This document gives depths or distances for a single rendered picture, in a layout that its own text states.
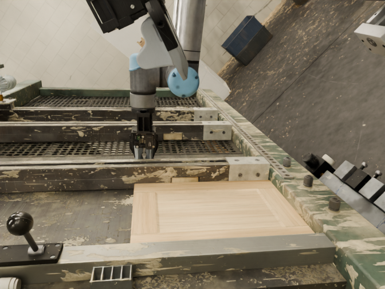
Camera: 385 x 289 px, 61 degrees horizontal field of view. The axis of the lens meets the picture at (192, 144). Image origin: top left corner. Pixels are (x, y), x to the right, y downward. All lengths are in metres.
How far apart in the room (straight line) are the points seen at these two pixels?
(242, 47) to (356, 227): 4.45
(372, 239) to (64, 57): 6.02
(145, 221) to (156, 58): 0.44
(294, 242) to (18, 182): 0.73
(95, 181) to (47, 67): 5.64
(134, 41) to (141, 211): 3.97
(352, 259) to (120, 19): 0.57
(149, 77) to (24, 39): 5.72
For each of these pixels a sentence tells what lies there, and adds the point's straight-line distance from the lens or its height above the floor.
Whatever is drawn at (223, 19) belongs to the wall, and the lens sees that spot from 6.06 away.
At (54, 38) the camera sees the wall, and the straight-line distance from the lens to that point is 6.40.
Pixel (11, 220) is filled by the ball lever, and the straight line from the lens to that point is 0.58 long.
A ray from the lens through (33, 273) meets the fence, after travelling 0.68.
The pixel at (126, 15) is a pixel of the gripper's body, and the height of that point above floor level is 1.47.
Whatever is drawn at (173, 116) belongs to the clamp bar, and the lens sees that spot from 1.66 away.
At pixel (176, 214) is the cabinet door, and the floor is 1.12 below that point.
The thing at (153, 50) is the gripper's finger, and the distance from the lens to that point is 0.44.
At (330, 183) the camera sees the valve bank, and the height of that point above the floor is 0.74.
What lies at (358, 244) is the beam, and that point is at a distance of 0.75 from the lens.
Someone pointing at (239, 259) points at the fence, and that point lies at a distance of 0.67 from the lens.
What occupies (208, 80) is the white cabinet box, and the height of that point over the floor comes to 0.37.
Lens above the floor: 1.44
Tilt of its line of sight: 18 degrees down
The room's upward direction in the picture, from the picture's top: 52 degrees counter-clockwise
